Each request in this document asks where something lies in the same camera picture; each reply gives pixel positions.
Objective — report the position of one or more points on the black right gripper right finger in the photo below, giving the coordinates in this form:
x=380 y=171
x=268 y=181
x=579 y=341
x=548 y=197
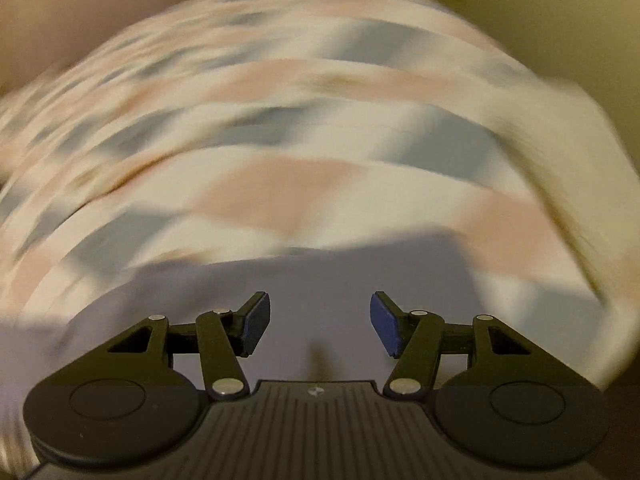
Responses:
x=413 y=339

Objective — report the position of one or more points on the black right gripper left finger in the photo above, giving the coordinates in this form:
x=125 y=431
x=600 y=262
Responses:
x=223 y=337

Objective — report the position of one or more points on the grey-purple garment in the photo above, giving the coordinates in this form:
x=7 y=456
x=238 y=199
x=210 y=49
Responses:
x=319 y=329

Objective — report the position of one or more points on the checkered patchwork quilt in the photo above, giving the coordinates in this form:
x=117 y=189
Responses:
x=235 y=130

